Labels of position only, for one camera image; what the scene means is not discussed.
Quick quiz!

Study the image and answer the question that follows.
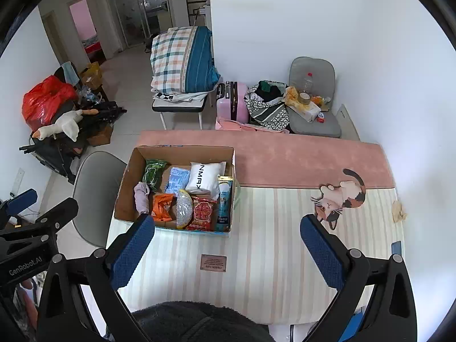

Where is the white flat box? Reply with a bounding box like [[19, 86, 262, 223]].
[[287, 100, 321, 122]]

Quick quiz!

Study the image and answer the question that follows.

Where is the plaid folded quilt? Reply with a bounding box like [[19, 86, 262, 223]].
[[150, 26, 221, 95]]

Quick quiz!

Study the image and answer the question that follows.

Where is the black white patterned bag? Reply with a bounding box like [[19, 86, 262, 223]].
[[246, 81, 290, 133]]

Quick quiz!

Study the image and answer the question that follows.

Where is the person's left hand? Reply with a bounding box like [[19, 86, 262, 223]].
[[19, 278, 39, 328]]

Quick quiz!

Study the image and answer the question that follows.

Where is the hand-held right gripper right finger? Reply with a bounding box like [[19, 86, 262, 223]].
[[300, 214, 417, 342]]

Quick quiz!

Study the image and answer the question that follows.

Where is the black padded bench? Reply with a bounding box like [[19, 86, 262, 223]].
[[152, 93, 211, 131]]

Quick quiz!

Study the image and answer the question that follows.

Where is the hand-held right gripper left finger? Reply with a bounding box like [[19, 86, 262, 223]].
[[36, 214, 155, 342]]

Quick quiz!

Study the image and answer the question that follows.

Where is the red plastic bag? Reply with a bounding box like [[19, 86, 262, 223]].
[[22, 76, 79, 132]]

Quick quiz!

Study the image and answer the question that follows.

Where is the clear plastic bottle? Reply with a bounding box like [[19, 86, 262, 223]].
[[301, 72, 315, 95]]

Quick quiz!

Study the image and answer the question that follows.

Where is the blue tissue packet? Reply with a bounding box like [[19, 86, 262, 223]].
[[164, 166, 191, 196]]

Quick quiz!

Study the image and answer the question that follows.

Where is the pink suitcase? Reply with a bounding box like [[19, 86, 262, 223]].
[[216, 81, 250, 123]]

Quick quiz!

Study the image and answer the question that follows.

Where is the grey cushioned chair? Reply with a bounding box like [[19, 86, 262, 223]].
[[287, 56, 342, 139]]

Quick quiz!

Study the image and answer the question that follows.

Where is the orange snack packet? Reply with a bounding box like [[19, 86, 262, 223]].
[[151, 192, 178, 222]]

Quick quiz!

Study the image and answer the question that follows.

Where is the person's dark fleece clothing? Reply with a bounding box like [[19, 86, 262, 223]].
[[130, 301, 276, 342]]

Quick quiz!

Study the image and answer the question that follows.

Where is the clear plastic bag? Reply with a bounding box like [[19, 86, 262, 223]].
[[79, 85, 102, 104]]

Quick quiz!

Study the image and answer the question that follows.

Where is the yellow cardboard box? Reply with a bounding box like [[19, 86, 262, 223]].
[[79, 62, 103, 89]]

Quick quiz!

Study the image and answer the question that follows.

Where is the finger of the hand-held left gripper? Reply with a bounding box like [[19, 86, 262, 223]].
[[0, 188, 38, 229], [0, 197, 79, 243]]

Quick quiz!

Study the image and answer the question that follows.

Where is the white goose plush toy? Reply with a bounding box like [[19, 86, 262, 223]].
[[32, 110, 84, 142]]

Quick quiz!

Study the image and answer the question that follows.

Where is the light blue towel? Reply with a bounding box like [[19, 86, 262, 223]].
[[61, 62, 80, 84]]

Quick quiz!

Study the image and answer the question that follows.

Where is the clear yellow-rimmed packet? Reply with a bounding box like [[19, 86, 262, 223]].
[[176, 189, 194, 229]]

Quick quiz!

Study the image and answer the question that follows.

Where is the blue seat chair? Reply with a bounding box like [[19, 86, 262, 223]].
[[290, 310, 364, 342]]

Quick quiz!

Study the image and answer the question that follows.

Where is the white soft packet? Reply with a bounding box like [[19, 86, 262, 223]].
[[185, 161, 227, 200]]

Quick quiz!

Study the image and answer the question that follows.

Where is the green wet wipes packet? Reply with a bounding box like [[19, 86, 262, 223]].
[[142, 159, 168, 191]]

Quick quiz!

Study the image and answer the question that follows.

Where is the brown cardboard box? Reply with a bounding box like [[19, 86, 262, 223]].
[[87, 123, 114, 146]]

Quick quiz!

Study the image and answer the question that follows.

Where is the long blue gold packet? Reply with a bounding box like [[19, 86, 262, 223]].
[[214, 175, 234, 232]]

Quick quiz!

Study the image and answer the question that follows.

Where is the white leaning panel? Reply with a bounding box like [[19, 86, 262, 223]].
[[335, 104, 360, 141]]

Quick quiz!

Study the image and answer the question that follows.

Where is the red snack packet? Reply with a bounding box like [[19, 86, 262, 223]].
[[186, 197, 218, 231]]

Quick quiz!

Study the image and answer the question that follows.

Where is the glass sliding door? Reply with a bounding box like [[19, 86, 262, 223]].
[[103, 0, 168, 52]]

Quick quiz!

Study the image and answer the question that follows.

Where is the crumpled beige tissue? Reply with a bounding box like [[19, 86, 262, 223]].
[[392, 200, 408, 221]]

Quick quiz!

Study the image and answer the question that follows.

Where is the purple cloth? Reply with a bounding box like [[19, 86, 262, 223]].
[[133, 182, 154, 216]]

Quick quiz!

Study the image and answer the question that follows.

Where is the yellow plastic bag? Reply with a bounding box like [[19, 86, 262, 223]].
[[283, 86, 300, 107]]

